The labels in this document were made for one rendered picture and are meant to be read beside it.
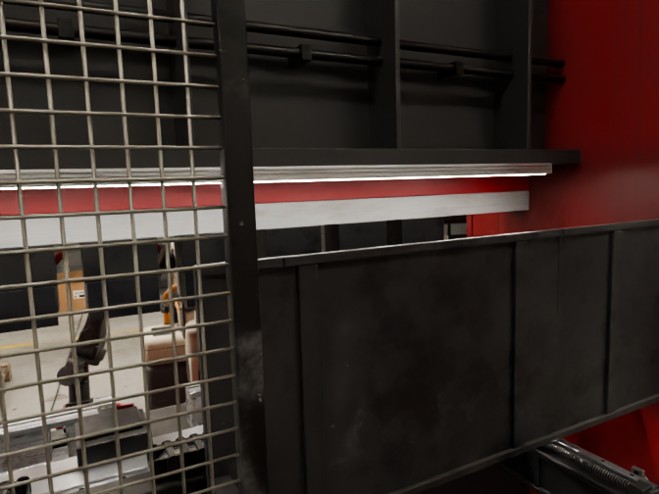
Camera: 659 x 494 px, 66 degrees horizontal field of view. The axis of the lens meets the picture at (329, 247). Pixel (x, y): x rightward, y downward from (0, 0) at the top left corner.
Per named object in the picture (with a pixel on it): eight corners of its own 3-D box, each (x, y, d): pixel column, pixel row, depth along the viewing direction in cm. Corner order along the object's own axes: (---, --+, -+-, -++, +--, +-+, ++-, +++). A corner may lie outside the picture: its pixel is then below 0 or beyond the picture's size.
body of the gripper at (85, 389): (65, 411, 145) (64, 384, 146) (70, 407, 154) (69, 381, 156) (90, 407, 147) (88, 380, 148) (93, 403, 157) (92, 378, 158)
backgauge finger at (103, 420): (134, 398, 113) (132, 376, 112) (153, 451, 90) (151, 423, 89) (74, 411, 107) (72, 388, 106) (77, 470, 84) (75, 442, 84)
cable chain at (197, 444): (348, 414, 99) (347, 394, 98) (364, 425, 93) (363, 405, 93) (147, 468, 81) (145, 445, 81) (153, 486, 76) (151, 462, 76)
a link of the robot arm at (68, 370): (108, 348, 156) (80, 339, 156) (97, 349, 145) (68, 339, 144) (91, 386, 154) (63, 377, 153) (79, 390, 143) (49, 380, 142)
